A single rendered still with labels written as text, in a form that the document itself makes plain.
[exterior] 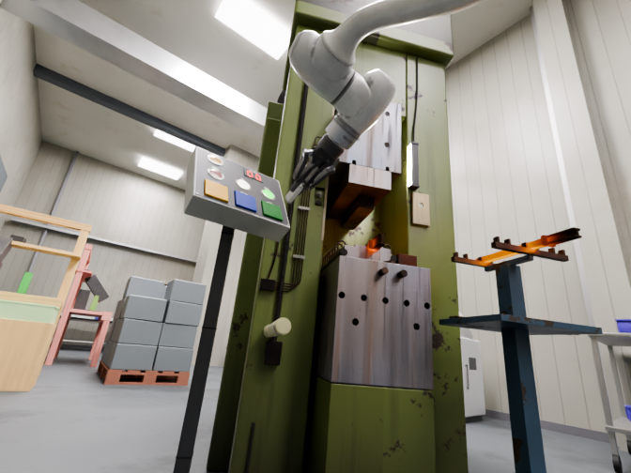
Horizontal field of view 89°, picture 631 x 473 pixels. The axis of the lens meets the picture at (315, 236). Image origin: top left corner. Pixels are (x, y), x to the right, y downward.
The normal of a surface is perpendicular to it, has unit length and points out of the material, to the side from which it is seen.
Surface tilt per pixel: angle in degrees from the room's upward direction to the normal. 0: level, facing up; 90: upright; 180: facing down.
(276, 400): 90
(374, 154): 90
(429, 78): 90
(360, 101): 137
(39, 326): 90
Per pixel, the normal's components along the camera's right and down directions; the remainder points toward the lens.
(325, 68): -0.15, 0.65
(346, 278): 0.21, -0.31
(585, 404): -0.78, -0.27
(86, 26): 0.62, -0.21
